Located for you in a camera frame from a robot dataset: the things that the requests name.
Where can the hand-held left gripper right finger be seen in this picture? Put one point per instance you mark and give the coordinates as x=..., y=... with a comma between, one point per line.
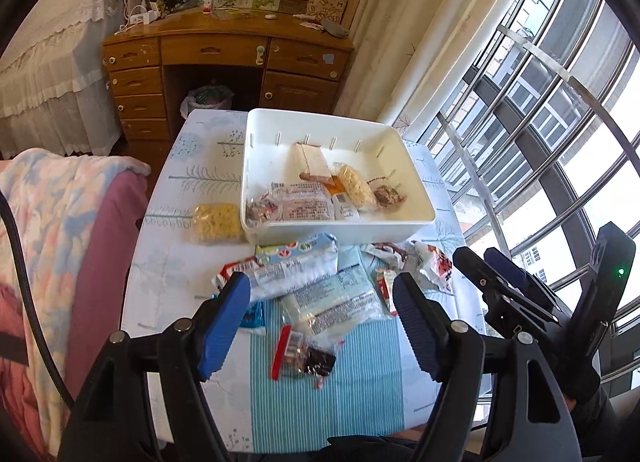
x=417, y=327

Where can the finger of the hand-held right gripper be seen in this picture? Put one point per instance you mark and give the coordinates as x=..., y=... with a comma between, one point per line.
x=480, y=272
x=505, y=264

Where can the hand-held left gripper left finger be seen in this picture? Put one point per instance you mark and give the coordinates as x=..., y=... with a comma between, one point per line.
x=225, y=327

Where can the small blue foil packet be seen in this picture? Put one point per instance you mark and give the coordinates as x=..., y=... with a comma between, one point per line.
x=254, y=314

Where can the red white bread wrapper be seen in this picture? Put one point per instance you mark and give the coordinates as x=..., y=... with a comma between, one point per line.
x=432, y=259

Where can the small white packet red edge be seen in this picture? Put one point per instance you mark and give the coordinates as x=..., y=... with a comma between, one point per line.
x=382, y=287

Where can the red-edged packet dark filling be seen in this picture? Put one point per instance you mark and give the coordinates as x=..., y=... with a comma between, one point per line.
x=302, y=354

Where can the light blue packet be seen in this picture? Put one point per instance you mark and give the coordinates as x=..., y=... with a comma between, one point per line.
x=330, y=302

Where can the silver biscuit pack red end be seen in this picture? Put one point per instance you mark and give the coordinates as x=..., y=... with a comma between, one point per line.
x=295, y=262

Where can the small bag of yellow puffs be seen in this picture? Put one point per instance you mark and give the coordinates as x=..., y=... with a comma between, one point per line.
x=217, y=223

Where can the clear packet brown filling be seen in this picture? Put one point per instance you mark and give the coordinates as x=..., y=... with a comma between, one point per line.
x=390, y=196

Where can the shiny clear nut packet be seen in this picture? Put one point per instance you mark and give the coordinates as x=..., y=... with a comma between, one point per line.
x=261, y=209

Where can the orange white bar packet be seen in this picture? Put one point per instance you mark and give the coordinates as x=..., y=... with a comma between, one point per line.
x=342, y=207

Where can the white plastic bin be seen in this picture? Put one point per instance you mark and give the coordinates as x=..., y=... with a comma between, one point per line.
x=270, y=161

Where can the beige wafer pack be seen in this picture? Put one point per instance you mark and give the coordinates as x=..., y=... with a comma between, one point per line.
x=311, y=161

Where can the teal striped placemat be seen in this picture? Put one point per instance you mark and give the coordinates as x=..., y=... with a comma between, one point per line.
x=360, y=392

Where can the window with metal bars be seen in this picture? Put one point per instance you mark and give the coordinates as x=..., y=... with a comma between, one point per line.
x=560, y=176

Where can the pink quilt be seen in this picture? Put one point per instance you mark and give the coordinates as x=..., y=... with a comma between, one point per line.
x=105, y=267

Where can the pastel floral blanket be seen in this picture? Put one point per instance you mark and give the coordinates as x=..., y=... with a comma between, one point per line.
x=50, y=202

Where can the waste bin with bag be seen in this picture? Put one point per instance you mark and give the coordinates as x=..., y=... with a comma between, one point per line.
x=210, y=96

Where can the cream curtain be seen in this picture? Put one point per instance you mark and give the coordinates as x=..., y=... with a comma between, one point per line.
x=400, y=16

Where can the white drawer lock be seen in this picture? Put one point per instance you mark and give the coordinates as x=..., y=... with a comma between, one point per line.
x=260, y=54

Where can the wooden desk with drawers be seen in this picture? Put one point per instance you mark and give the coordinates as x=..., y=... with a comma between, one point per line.
x=215, y=49

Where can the grey pouch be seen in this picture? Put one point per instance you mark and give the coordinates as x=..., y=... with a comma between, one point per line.
x=335, y=27

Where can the printed cardboard box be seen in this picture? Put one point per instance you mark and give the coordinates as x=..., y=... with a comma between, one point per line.
x=327, y=4

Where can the white lace cover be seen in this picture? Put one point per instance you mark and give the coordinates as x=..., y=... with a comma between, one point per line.
x=50, y=66

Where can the white power strip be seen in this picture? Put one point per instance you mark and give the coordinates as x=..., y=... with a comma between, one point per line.
x=142, y=16

